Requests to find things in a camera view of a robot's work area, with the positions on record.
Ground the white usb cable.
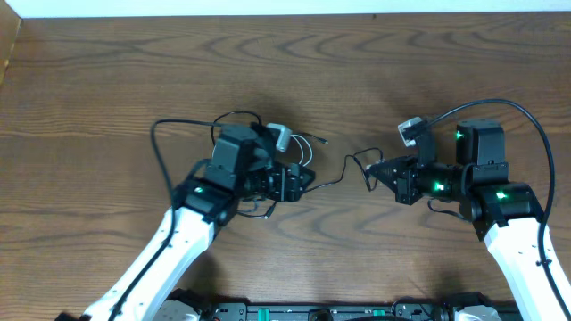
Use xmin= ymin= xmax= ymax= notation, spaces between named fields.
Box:
xmin=289 ymin=133 xmax=314 ymax=167

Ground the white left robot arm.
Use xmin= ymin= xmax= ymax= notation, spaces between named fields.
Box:
xmin=79 ymin=123 xmax=315 ymax=321

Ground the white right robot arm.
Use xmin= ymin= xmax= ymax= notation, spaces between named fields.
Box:
xmin=367 ymin=119 xmax=570 ymax=320

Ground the cardboard side panel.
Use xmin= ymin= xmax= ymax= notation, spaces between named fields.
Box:
xmin=0 ymin=0 xmax=21 ymax=82

